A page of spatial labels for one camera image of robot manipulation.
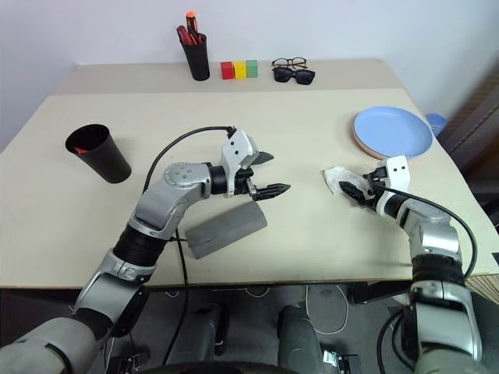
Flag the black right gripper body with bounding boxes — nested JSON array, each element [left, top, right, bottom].
[[362, 167, 389, 213]]

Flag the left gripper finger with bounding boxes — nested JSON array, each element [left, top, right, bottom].
[[252, 150, 275, 167], [255, 182, 292, 201]]

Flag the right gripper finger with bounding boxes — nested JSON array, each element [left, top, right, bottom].
[[338, 180, 372, 210]]

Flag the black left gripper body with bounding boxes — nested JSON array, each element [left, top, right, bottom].
[[232, 165, 261, 202]]

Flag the white tissue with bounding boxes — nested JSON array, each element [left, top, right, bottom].
[[323, 165, 370, 195]]

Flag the grey glasses case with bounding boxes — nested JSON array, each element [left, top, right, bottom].
[[185, 201, 269, 261]]

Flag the blue round plate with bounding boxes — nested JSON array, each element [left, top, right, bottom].
[[352, 106, 434, 157]]

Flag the pink round plate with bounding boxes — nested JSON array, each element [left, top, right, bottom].
[[352, 127, 429, 162]]

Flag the black sunglasses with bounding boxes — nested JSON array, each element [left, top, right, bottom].
[[272, 68, 317, 86]]

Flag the blue plastic container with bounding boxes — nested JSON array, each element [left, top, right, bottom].
[[424, 112, 448, 137]]

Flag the black tool holder cup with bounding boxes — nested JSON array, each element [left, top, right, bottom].
[[183, 38, 211, 82]]

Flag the black plastic cup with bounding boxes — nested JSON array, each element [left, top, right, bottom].
[[65, 123, 133, 185]]

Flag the dark rounded shape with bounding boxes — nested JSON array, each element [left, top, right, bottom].
[[186, 305, 229, 356], [278, 305, 325, 366]]

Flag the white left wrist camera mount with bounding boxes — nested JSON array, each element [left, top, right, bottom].
[[219, 129, 259, 198]]

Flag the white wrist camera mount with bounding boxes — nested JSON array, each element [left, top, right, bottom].
[[379, 155, 411, 192], [219, 129, 259, 198]]

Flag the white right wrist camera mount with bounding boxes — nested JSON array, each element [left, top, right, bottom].
[[379, 155, 411, 192]]

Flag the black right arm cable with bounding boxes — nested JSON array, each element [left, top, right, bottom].
[[377, 185, 479, 285]]

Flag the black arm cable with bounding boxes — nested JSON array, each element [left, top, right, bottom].
[[377, 185, 479, 285], [143, 125, 238, 365]]

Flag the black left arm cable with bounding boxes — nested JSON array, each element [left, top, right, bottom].
[[143, 125, 238, 365]]

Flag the dark frame clear glasses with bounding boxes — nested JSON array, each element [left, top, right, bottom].
[[271, 57, 308, 72]]

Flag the black table support bracket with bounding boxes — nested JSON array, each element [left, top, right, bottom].
[[348, 280, 411, 307]]

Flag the white floor cable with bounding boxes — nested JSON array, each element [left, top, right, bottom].
[[306, 286, 350, 334]]

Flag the red handled screwdriver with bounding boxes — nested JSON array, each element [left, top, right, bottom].
[[175, 25, 194, 47]]

